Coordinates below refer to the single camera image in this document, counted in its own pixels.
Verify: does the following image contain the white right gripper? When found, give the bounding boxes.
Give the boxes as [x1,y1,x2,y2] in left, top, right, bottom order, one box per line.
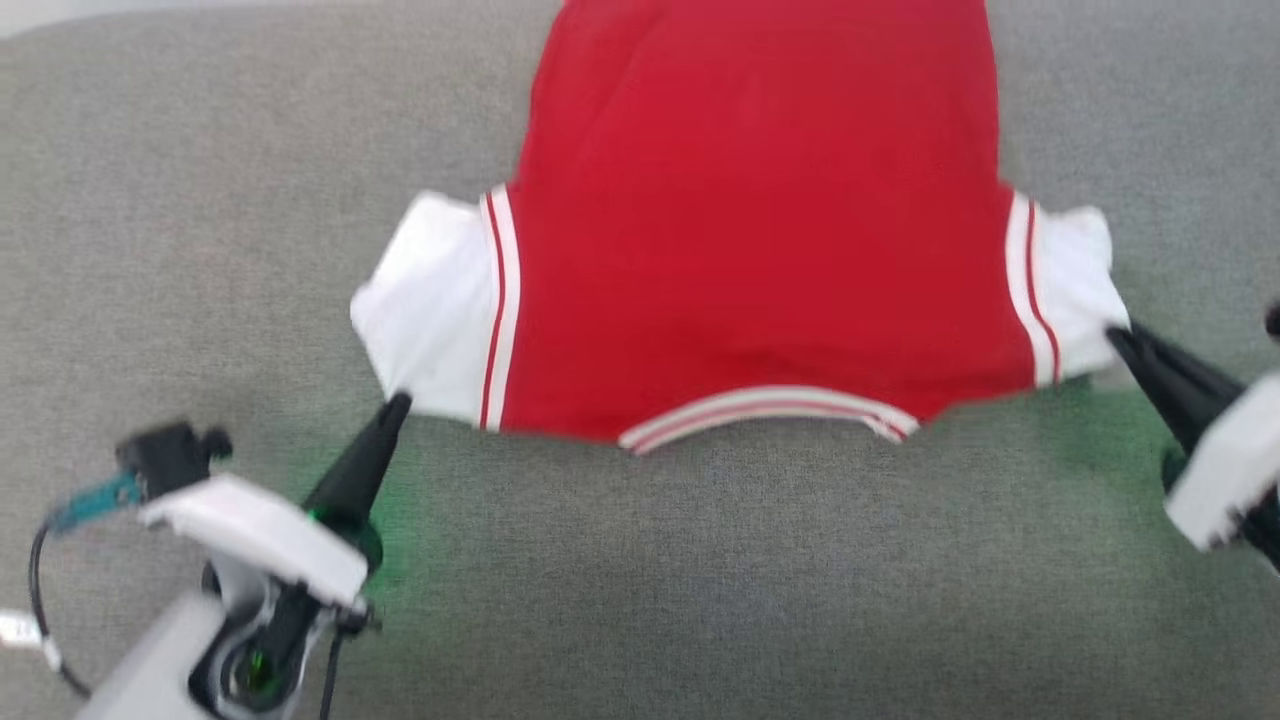
[1105,322,1280,573]

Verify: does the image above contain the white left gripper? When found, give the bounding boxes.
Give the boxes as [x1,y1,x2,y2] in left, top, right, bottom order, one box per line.
[140,392,414,717]

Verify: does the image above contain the grey fabric sofa seat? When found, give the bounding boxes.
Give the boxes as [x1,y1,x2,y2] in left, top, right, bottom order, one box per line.
[0,0,1280,720]

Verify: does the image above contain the black cable with teal plug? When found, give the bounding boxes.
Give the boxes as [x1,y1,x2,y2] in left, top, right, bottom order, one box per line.
[27,470,143,699]

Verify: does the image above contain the red shirt with white sleeves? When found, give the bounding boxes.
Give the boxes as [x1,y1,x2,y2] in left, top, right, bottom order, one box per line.
[350,0,1131,456]

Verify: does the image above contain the white cable label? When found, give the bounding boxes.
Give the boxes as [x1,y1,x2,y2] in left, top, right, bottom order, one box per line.
[0,610,63,673]

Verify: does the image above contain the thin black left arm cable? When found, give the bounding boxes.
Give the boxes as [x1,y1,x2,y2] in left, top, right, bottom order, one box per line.
[318,630,347,720]

